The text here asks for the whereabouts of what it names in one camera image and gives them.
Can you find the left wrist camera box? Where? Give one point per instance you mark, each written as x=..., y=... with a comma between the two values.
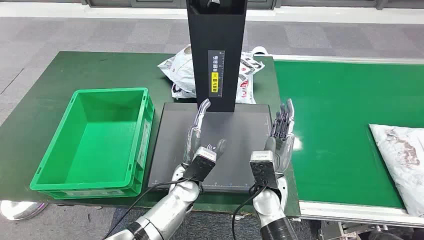
x=200, y=165

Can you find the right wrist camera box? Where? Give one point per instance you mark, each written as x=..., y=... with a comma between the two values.
x=263, y=170

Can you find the white bag with red print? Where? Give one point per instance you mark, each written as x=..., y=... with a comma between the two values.
x=245, y=92

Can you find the white tape roll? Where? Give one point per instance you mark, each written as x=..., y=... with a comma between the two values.
x=260, y=50

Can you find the green plastic crate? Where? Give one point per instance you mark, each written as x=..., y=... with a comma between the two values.
x=99, y=142

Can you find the grey window frame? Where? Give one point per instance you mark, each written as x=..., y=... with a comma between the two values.
x=132, y=3

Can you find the aluminium conveyor frame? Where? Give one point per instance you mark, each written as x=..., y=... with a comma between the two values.
x=348, y=212

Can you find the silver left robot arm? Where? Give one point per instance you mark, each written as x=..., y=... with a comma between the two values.
x=169, y=208

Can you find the label strip with yellow patch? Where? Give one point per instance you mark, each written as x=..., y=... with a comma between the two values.
x=216, y=86

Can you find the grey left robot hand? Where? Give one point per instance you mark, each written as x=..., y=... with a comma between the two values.
x=190, y=145

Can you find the chrome round stand base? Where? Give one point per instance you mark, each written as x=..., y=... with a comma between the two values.
x=20, y=210

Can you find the grey parcel bag red print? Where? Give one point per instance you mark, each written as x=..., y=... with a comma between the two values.
x=404, y=159

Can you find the green conveyor belt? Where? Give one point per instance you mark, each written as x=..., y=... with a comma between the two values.
x=331, y=116

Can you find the white bag with black print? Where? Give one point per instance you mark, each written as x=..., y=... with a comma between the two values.
x=179, y=69

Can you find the black inbound scanning machine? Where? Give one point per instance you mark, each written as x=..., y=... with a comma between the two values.
x=215, y=33

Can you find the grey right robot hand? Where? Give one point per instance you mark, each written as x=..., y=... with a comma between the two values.
x=285, y=145

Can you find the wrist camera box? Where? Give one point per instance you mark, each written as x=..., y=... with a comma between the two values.
x=263, y=170
x=200, y=165

